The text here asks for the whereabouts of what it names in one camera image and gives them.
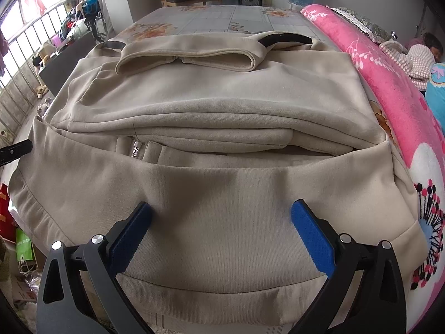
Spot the beige jacket with black stripes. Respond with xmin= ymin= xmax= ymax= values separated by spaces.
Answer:
xmin=7 ymin=31 xmax=429 ymax=327

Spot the child in purple clothes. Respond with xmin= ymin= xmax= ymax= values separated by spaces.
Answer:
xmin=406 ymin=33 xmax=444 ymax=63

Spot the metal window railing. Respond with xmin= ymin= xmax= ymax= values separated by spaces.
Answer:
xmin=1 ymin=0 xmax=67 ymax=146

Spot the green paper bag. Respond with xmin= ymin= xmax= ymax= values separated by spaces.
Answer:
xmin=16 ymin=228 xmax=34 ymax=262

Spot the red paper bag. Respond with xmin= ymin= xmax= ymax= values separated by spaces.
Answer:
xmin=0 ymin=183 xmax=17 ymax=243

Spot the pink floral blanket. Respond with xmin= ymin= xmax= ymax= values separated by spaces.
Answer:
xmin=301 ymin=4 xmax=444 ymax=333

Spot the blue cartoon blanket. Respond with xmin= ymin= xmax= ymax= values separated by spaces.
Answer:
xmin=425 ymin=63 xmax=445 ymax=133

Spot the checkered pink white garment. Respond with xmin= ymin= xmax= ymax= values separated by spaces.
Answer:
xmin=379 ymin=40 xmax=435 ymax=92

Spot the floral grey bed sheet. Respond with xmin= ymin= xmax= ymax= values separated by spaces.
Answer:
xmin=6 ymin=4 xmax=398 ymax=334

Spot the lace trimmed grey pillow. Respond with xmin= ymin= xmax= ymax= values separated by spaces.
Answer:
xmin=331 ymin=7 xmax=392 ymax=45

